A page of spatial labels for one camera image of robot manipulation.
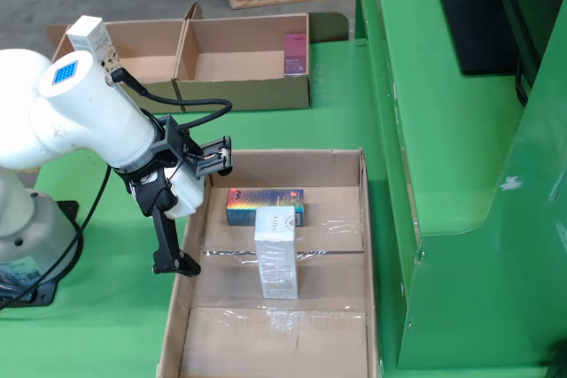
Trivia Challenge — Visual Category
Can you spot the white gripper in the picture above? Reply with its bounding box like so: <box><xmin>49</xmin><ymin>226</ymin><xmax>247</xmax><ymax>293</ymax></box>
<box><xmin>129</xmin><ymin>166</ymin><xmax>207</xmax><ymax>278</ymax></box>

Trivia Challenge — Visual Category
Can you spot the white d'Alba product box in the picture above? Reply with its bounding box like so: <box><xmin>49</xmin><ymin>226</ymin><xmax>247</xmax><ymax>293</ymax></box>
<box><xmin>254</xmin><ymin>205</ymin><xmax>299</xmax><ymax>300</ymax></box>

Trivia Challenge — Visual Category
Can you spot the holographic rainbow product box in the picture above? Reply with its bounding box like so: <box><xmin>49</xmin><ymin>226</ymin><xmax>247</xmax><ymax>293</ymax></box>
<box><xmin>225</xmin><ymin>188</ymin><xmax>305</xmax><ymax>228</ymax></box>

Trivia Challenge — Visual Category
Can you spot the large open cardboard tray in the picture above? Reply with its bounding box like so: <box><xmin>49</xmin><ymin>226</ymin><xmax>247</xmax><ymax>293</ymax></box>
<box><xmin>155</xmin><ymin>146</ymin><xmax>382</xmax><ymax>378</ymax></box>

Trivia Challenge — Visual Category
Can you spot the divided cardboard box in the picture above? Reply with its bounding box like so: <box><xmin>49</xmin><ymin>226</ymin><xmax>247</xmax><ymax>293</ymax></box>
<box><xmin>45</xmin><ymin>2</ymin><xmax>312</xmax><ymax>113</ymax></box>

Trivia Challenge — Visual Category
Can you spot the maroon product box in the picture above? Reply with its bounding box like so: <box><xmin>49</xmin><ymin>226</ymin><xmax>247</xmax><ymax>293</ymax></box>
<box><xmin>283</xmin><ymin>32</ymin><xmax>309</xmax><ymax>77</ymax></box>

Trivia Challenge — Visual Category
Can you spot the white printed carton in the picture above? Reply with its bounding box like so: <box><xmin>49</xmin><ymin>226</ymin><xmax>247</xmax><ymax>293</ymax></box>
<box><xmin>66</xmin><ymin>15</ymin><xmax>121</xmax><ymax>72</ymax></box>

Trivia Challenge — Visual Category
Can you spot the dark olive rounded panel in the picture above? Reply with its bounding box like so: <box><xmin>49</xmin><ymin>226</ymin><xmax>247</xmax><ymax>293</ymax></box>
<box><xmin>308</xmin><ymin>12</ymin><xmax>350</xmax><ymax>44</ymax></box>

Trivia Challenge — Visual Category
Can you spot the black monitor panel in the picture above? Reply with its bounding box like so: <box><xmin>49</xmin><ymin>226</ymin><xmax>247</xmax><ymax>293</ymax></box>
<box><xmin>427</xmin><ymin>0</ymin><xmax>544</xmax><ymax>77</ymax></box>

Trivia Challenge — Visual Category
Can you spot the black base cable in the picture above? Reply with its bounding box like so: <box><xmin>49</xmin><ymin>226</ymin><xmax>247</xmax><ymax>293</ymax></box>
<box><xmin>0</xmin><ymin>166</ymin><xmax>112</xmax><ymax>311</ymax></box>

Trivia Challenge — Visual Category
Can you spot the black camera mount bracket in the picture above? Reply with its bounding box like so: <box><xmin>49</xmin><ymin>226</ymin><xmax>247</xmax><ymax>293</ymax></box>
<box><xmin>150</xmin><ymin>114</ymin><xmax>234</xmax><ymax>178</ymax></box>

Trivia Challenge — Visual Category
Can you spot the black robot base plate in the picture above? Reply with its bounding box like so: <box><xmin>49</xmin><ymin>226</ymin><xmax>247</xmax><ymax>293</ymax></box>
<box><xmin>0</xmin><ymin>199</ymin><xmax>82</xmax><ymax>309</ymax></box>

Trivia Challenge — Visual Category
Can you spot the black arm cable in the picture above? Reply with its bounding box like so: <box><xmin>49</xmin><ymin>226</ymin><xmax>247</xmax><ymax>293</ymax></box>
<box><xmin>109</xmin><ymin>66</ymin><xmax>234</xmax><ymax>130</ymax></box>

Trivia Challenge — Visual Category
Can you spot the black cabinet cable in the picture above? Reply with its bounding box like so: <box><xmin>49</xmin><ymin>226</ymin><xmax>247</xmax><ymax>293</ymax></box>
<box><xmin>515</xmin><ymin>61</ymin><xmax>532</xmax><ymax>107</ymax></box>

